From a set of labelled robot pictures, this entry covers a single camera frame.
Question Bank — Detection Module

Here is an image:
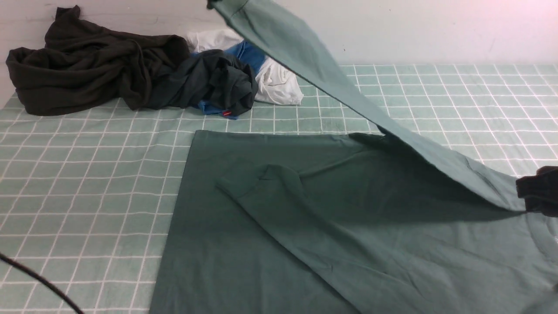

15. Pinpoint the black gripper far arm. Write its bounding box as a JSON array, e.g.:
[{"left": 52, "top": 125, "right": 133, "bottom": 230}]
[{"left": 516, "top": 166, "right": 558, "bottom": 217}]

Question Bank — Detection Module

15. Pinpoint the green long-sleeved shirt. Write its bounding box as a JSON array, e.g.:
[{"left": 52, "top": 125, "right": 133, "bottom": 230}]
[{"left": 148, "top": 0, "right": 558, "bottom": 314}]

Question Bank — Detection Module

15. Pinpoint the white crumpled garment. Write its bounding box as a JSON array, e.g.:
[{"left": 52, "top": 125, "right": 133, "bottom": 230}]
[{"left": 187, "top": 29, "right": 304, "bottom": 106}]

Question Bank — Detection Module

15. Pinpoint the blue crumpled garment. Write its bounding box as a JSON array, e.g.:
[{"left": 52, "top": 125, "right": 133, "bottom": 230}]
[{"left": 197, "top": 41, "right": 266, "bottom": 119}]

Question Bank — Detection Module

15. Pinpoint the dark green crumpled garment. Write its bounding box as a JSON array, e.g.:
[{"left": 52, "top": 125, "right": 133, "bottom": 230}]
[{"left": 146, "top": 49, "right": 259, "bottom": 116}]

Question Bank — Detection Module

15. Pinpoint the green checkered tablecloth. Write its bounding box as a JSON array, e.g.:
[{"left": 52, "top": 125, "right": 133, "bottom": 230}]
[{"left": 0, "top": 64, "right": 558, "bottom": 314}]

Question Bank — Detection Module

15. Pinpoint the dark brown crumpled garment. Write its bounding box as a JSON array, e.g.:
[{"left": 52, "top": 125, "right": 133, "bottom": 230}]
[{"left": 6, "top": 6, "right": 190, "bottom": 116}]

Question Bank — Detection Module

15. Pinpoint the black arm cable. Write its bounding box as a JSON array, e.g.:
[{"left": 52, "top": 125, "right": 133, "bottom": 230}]
[{"left": 0, "top": 253, "right": 84, "bottom": 314}]

